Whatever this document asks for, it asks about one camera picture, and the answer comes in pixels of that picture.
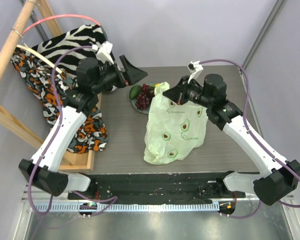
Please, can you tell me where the zebra pattern cloth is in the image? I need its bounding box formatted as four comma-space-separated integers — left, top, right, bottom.
31, 23, 116, 83

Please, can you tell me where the dark green avocado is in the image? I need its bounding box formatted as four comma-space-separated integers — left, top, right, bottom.
129, 85, 142, 100

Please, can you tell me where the slotted cable duct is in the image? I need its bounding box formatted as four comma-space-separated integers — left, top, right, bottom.
31, 201, 220, 213

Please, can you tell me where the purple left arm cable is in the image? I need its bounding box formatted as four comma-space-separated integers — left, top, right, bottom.
26, 44, 118, 217

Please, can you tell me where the pink hanger hoop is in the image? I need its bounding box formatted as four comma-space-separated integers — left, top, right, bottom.
22, 14, 103, 36

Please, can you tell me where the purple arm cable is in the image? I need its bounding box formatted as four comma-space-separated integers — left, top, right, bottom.
26, 44, 118, 217
198, 58, 300, 219

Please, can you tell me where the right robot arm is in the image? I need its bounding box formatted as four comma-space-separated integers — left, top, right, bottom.
163, 73, 300, 206

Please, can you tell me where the orange camouflage cloth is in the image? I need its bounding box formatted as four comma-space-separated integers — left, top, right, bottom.
10, 47, 110, 154

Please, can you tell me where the light blue plate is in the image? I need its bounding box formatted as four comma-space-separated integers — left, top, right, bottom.
129, 83, 159, 114

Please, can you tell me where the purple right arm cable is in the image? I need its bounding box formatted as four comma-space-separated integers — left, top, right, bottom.
198, 58, 300, 219

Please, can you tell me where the light green plastic bag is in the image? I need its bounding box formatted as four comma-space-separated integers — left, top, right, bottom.
143, 82, 208, 165

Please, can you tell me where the red grape bunch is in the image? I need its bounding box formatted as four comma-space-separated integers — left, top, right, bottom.
135, 84, 150, 111

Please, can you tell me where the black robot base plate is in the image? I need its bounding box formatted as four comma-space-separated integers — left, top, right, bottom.
67, 170, 261, 204

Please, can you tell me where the cream hanger hoop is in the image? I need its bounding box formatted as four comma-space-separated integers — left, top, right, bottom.
16, 44, 63, 74

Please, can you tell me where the wooden clothes rack frame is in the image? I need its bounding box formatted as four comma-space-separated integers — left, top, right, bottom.
0, 0, 96, 172

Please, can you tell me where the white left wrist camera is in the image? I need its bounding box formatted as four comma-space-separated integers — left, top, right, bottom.
92, 41, 114, 65

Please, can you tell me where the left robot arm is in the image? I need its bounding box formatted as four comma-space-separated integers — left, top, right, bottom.
18, 55, 148, 197

